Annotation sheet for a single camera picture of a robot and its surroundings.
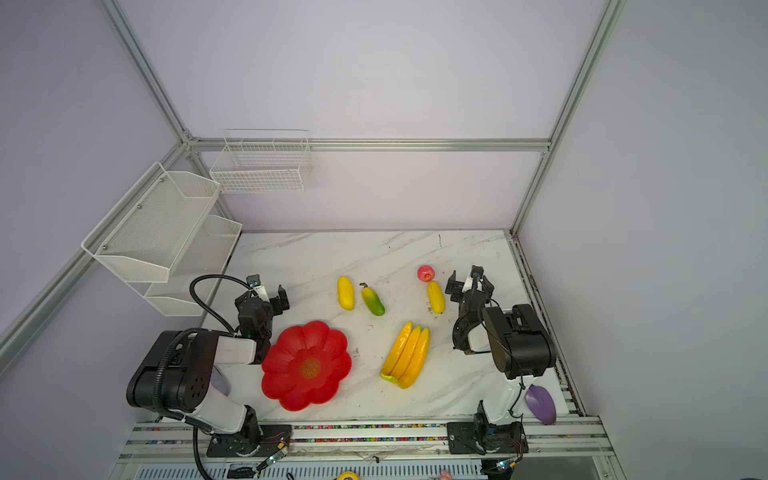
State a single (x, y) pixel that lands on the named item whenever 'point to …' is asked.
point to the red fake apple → (425, 273)
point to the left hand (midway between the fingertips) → (264, 290)
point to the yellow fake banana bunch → (406, 356)
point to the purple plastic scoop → (541, 404)
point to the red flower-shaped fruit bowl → (306, 365)
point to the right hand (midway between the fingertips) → (468, 272)
